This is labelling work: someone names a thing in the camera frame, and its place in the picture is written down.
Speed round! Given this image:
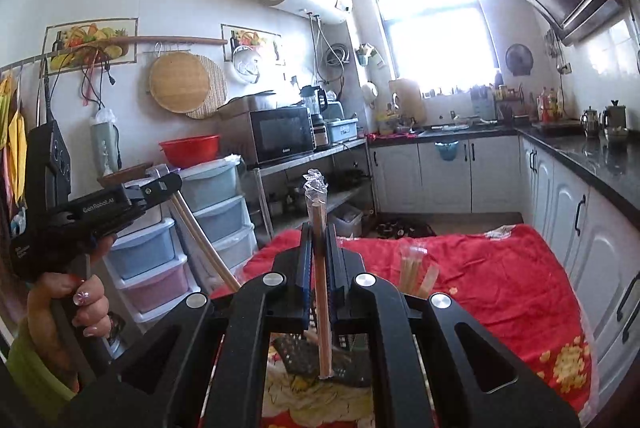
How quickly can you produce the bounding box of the dark green utensil basket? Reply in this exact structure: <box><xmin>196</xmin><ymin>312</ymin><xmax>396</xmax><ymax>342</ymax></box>
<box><xmin>271</xmin><ymin>335</ymin><xmax>372</xmax><ymax>388</ymax></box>

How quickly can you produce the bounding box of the person's left hand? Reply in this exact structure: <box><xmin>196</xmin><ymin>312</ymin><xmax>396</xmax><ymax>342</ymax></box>
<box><xmin>24</xmin><ymin>234</ymin><xmax>116</xmax><ymax>378</ymax></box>

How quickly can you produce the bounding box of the plastic drawer tower left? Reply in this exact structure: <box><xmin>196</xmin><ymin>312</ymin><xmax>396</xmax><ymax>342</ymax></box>
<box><xmin>104</xmin><ymin>203</ymin><xmax>201</xmax><ymax>332</ymax></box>

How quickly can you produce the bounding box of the red floral tablecloth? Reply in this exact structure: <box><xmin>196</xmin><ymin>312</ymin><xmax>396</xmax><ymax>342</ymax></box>
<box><xmin>209</xmin><ymin>223</ymin><xmax>599</xmax><ymax>428</ymax></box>

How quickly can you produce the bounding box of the red plastic basin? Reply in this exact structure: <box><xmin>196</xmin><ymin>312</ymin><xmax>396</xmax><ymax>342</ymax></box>
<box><xmin>158</xmin><ymin>134</ymin><xmax>220</xmax><ymax>169</ymax></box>

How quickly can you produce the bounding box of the round bamboo board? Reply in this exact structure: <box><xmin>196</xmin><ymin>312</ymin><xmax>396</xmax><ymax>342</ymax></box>
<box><xmin>149</xmin><ymin>53</ymin><xmax>210</xmax><ymax>115</ymax></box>

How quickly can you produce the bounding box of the fruit picture left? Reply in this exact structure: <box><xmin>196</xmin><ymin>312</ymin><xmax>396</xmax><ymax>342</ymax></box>
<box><xmin>42</xmin><ymin>18</ymin><xmax>138</xmax><ymax>72</ymax></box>

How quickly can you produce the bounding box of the fruit picture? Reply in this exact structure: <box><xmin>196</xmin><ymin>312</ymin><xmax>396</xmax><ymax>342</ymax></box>
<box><xmin>42</xmin><ymin>18</ymin><xmax>138</xmax><ymax>72</ymax></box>
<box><xmin>220</xmin><ymin>24</ymin><xmax>285</xmax><ymax>65</ymax></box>

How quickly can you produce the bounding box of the metal shelf rack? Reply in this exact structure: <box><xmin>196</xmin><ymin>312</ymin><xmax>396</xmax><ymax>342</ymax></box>
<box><xmin>250</xmin><ymin>137</ymin><xmax>375</xmax><ymax>244</ymax></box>

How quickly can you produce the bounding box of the blue hanging basket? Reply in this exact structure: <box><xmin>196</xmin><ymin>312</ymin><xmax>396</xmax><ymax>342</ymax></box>
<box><xmin>434</xmin><ymin>141</ymin><xmax>459</xmax><ymax>162</ymax></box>

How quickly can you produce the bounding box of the black microwave oven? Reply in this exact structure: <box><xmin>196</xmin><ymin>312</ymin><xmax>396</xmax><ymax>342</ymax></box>
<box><xmin>217</xmin><ymin>106</ymin><xmax>314</xmax><ymax>167</ymax></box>

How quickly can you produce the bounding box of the fruit picture right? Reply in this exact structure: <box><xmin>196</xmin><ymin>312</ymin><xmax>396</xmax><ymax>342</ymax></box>
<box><xmin>220</xmin><ymin>24</ymin><xmax>285</xmax><ymax>65</ymax></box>

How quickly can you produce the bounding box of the steel kettle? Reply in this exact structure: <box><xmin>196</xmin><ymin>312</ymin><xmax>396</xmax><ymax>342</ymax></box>
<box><xmin>580</xmin><ymin>107</ymin><xmax>600</xmax><ymax>139</ymax></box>

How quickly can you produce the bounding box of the blender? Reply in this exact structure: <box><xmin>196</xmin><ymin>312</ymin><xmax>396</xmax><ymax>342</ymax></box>
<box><xmin>299</xmin><ymin>85</ymin><xmax>330</xmax><ymax>149</ymax></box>

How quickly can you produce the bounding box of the wooden cutting board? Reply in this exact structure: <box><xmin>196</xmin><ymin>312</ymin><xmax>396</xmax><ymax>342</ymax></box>
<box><xmin>388</xmin><ymin>79</ymin><xmax>426</xmax><ymax>125</ymax></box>

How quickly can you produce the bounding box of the dark teapot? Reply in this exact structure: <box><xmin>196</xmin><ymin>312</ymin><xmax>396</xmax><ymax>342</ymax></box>
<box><xmin>602</xmin><ymin>99</ymin><xmax>628</xmax><ymax>143</ymax></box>

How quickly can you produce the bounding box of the small wall fan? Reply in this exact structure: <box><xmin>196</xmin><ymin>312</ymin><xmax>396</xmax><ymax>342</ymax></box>
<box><xmin>504</xmin><ymin>43</ymin><xmax>534</xmax><ymax>76</ymax></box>

